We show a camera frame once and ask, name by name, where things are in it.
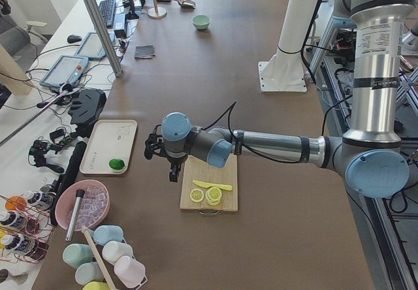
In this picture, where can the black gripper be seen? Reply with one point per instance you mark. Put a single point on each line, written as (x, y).
(174, 161)

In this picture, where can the light green bowl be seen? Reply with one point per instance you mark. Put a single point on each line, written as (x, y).
(201, 21)

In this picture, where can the pink bowl with ice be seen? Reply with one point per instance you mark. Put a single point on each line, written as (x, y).
(94, 207)

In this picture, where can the bamboo cutting board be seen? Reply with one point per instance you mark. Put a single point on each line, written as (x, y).
(196, 169)

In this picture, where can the steel scoop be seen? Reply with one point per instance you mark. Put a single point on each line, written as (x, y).
(186, 3)

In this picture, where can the lemon slice lower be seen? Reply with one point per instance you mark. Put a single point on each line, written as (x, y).
(196, 195)

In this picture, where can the lemon slice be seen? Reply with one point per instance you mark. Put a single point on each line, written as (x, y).
(213, 196)
(196, 195)

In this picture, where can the yellow plastic knife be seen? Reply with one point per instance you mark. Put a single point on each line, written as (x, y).
(209, 185)

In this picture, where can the lemon slice upper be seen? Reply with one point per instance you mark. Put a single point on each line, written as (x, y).
(213, 196)

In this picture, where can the wooden mug tree stand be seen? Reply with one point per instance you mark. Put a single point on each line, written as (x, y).
(156, 12)

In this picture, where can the green lime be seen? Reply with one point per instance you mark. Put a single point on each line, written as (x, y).
(116, 164)

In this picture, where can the cream serving tray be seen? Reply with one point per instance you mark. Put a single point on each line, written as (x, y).
(109, 139)

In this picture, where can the grey folded cloth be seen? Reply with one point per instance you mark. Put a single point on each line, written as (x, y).
(144, 52)

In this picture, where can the light blue cup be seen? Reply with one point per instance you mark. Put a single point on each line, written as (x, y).
(107, 233)

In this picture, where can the steel muddler rod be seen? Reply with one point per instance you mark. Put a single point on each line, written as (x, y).
(74, 216)

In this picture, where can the black keyboard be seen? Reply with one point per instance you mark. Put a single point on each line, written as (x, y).
(107, 9)

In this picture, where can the white cup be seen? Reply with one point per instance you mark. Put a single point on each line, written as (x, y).
(114, 250)

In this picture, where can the pink cup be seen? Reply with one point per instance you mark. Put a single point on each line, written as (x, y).
(131, 272)

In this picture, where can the blue teach pendant far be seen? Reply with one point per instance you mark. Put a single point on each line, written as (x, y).
(91, 47)

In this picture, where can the blue teach pendant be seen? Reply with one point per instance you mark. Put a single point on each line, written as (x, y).
(91, 47)
(66, 70)

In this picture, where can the mint green cup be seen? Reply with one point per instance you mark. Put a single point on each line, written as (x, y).
(77, 254)

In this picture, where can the black computer mouse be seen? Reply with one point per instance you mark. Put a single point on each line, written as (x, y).
(73, 39)

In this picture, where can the blue teach pendant near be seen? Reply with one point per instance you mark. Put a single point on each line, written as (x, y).
(66, 70)

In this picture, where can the aluminium frame post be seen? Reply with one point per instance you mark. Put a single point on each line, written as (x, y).
(101, 30)

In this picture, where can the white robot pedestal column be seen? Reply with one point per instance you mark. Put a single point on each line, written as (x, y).
(284, 71)

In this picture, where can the copper wire bottle rack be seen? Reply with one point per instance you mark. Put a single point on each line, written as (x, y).
(26, 226)

